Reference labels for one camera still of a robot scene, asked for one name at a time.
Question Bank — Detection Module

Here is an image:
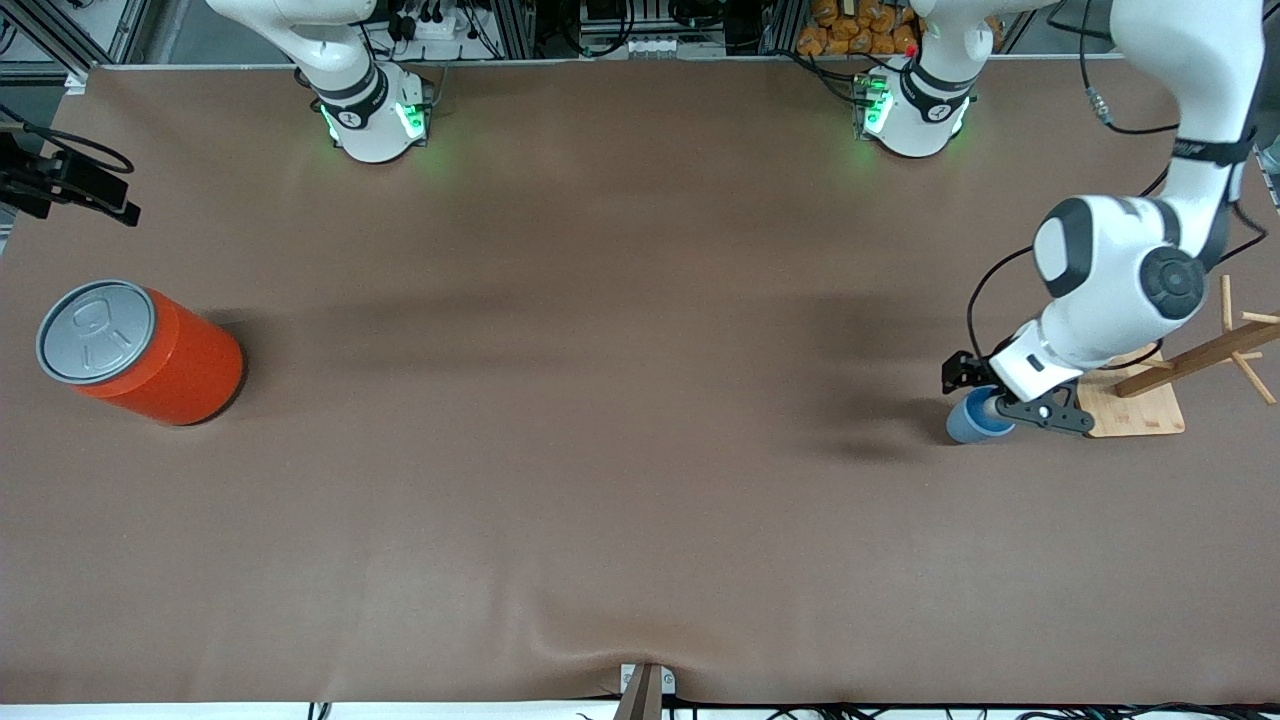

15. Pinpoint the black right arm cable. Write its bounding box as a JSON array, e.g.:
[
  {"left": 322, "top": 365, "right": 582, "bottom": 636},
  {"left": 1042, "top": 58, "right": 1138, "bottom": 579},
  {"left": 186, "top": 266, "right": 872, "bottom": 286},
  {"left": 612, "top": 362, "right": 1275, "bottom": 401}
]
[{"left": 0, "top": 103, "right": 134, "bottom": 176}]

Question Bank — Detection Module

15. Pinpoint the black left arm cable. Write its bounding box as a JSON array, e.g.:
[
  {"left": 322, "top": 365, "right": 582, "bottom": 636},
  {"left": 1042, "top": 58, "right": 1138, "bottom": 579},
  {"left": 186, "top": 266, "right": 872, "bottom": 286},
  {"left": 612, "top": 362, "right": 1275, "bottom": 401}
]
[{"left": 965, "top": 0, "right": 1271, "bottom": 366}]

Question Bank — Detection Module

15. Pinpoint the wooden cup rack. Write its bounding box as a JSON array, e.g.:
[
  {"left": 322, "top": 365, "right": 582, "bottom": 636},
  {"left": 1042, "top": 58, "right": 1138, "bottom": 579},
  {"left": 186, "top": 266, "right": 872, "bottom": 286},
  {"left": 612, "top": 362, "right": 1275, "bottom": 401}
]
[{"left": 1075, "top": 275, "right": 1280, "bottom": 439}]

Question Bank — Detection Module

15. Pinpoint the brown table mat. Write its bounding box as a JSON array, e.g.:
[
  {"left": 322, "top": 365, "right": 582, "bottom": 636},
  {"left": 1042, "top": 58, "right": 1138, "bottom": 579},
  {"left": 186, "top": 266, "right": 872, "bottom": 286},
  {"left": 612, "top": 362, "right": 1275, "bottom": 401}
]
[{"left": 0, "top": 55, "right": 1280, "bottom": 706}]

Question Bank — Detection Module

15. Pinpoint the black equipment rack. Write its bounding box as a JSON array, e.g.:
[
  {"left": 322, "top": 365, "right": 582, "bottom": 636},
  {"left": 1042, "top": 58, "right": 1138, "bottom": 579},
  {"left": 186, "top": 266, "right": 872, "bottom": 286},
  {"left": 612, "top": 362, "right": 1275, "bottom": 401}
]
[{"left": 480, "top": 0, "right": 801, "bottom": 59}]

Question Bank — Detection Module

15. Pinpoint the grey metal bracket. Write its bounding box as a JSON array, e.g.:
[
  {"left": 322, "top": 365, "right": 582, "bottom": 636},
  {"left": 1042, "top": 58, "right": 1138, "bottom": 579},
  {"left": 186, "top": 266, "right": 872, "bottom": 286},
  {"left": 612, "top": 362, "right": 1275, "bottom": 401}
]
[{"left": 620, "top": 663, "right": 677, "bottom": 696}]

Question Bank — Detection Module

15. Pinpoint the aluminium frame profile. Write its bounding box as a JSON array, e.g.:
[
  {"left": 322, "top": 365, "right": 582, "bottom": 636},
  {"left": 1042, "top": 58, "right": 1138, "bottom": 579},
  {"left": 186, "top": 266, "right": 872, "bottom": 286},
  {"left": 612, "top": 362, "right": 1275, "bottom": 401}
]
[{"left": 0, "top": 0, "right": 191, "bottom": 86}]

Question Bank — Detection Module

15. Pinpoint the white power strip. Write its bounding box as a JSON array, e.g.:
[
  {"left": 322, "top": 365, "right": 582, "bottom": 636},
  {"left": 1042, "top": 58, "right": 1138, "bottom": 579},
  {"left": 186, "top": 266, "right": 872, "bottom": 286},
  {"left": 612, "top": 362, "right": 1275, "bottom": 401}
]
[{"left": 398, "top": 8, "right": 471, "bottom": 41}]

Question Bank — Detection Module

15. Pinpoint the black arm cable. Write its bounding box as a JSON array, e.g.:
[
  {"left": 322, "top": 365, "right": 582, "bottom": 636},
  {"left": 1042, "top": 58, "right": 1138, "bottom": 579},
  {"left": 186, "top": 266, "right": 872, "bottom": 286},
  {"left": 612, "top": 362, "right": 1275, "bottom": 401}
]
[
  {"left": 965, "top": 0, "right": 1271, "bottom": 366},
  {"left": 0, "top": 103, "right": 134, "bottom": 176}
]

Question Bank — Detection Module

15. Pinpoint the orange snack bag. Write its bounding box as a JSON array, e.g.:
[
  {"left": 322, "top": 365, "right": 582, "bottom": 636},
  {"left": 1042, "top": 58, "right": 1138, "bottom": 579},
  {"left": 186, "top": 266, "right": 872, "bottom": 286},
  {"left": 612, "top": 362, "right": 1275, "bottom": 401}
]
[{"left": 797, "top": 0, "right": 921, "bottom": 57}]

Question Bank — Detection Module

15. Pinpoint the brown wooden bar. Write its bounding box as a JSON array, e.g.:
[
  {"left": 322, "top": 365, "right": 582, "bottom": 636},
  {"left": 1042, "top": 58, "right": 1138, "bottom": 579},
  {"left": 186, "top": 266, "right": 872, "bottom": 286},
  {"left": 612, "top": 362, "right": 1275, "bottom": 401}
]
[{"left": 612, "top": 665, "right": 666, "bottom": 720}]

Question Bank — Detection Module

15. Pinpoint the orange can with grey lid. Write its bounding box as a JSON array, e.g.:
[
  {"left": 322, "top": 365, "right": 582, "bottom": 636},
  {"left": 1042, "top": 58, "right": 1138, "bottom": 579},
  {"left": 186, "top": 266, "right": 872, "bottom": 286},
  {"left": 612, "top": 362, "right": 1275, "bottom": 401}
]
[{"left": 36, "top": 280, "right": 245, "bottom": 428}]

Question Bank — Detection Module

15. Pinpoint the long white socket strip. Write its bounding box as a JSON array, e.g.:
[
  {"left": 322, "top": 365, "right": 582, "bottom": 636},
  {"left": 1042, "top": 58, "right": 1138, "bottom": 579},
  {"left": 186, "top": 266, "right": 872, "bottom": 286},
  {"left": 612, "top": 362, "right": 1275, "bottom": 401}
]
[{"left": 578, "top": 35, "right": 728, "bottom": 59}]

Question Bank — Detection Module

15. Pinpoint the light blue plastic cup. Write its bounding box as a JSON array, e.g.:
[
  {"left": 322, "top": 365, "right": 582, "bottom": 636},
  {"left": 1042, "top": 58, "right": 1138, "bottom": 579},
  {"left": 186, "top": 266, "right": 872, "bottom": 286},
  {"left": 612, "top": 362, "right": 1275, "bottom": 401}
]
[{"left": 946, "top": 385, "right": 1017, "bottom": 445}]

